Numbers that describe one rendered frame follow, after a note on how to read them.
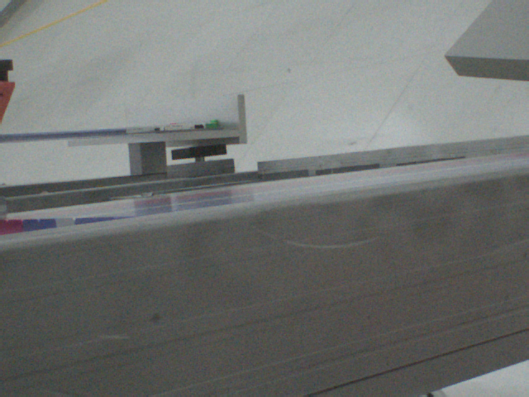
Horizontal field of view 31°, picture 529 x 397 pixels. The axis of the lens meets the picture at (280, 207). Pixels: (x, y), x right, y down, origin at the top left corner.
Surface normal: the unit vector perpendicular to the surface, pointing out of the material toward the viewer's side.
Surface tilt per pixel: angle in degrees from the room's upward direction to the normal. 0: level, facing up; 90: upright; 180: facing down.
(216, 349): 90
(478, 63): 90
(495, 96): 0
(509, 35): 0
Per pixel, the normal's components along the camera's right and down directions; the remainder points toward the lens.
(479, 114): -0.61, -0.66
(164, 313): 0.60, -0.02
